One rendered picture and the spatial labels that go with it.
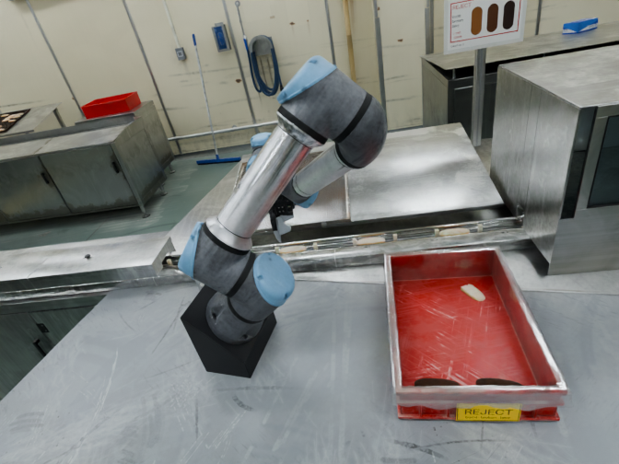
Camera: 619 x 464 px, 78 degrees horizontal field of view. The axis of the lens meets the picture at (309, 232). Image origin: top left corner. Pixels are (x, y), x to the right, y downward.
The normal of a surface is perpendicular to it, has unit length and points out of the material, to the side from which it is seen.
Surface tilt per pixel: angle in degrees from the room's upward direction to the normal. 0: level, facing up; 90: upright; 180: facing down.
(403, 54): 90
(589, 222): 90
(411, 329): 0
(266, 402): 0
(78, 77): 90
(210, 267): 81
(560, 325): 0
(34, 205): 90
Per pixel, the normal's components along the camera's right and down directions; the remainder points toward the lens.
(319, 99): 0.03, 0.39
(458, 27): -0.08, 0.54
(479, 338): -0.18, -0.83
